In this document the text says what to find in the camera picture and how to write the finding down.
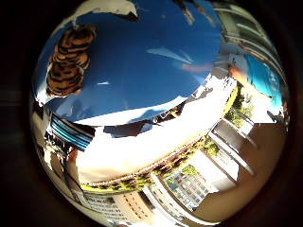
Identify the person in teal shirt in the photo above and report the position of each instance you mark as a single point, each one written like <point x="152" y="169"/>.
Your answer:
<point x="263" y="78"/>

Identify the white window frame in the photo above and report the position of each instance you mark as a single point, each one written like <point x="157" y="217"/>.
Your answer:
<point x="246" y="28"/>

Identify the tiger striped plush toy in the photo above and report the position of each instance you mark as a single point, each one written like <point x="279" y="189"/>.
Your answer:
<point x="67" y="63"/>

